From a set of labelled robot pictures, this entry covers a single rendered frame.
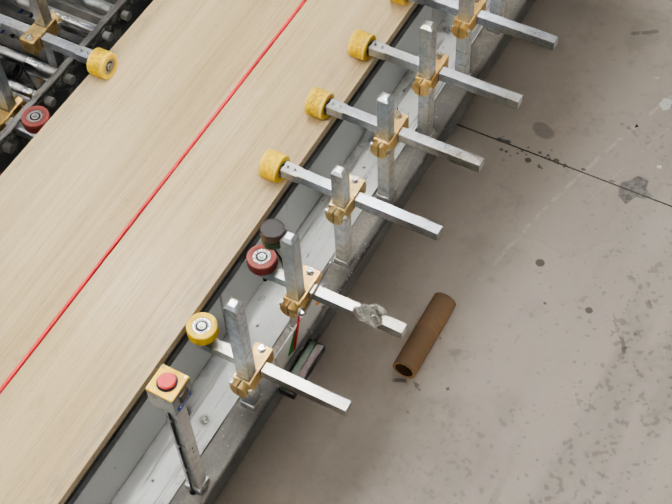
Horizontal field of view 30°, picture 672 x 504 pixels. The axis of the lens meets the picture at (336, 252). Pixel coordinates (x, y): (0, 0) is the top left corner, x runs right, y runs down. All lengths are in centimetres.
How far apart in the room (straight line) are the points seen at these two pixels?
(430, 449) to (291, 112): 116
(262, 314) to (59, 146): 73
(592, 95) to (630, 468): 153
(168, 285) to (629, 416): 160
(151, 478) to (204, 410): 23
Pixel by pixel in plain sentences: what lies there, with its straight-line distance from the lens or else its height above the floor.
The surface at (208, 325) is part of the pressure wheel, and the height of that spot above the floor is 91.
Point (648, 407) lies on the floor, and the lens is 411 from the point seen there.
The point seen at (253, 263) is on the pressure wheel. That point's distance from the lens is 324.
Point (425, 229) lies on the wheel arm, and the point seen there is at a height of 96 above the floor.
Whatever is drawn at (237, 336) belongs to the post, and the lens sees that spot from 294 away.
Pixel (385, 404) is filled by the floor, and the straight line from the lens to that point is 403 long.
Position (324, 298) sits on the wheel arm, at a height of 86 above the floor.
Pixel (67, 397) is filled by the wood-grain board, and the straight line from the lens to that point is 312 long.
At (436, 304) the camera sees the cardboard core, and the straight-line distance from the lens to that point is 413.
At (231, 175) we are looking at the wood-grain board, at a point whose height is 90.
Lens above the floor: 357
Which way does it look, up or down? 55 degrees down
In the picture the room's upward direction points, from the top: 4 degrees counter-clockwise
